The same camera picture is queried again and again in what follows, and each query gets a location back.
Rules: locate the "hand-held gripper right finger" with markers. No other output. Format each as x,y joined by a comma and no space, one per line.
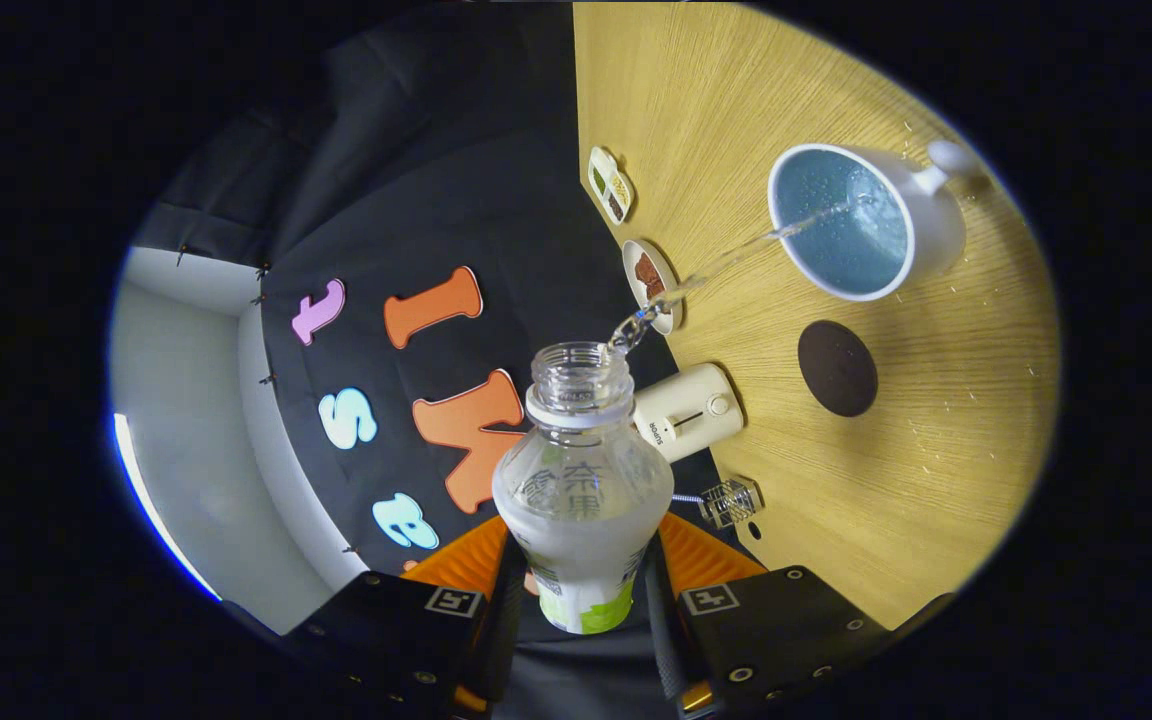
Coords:
661,625

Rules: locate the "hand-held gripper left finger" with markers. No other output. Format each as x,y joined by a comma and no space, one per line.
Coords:
506,620

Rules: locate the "clear plastic juice bottle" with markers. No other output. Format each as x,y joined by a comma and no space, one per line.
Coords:
581,540

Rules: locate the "clear juice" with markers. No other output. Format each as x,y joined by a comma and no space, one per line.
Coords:
634,327

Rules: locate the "dark round coaster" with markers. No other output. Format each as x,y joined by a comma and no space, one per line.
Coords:
837,368

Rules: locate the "white cup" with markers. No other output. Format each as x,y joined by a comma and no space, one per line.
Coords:
936,230

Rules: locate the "striped straw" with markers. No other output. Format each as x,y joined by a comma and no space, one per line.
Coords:
686,497

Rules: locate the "white toaster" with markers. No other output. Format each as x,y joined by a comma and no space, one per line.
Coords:
686,412

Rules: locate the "wooden table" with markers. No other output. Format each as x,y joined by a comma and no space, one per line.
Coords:
936,480

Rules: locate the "brown meat piece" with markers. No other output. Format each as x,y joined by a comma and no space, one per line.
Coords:
656,293
646,268

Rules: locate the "round white plate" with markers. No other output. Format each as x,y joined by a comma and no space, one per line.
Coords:
633,262

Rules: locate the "long ceiling light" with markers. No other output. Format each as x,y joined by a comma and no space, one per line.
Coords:
136,480

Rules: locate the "divided white dish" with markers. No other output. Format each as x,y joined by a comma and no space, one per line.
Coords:
610,185

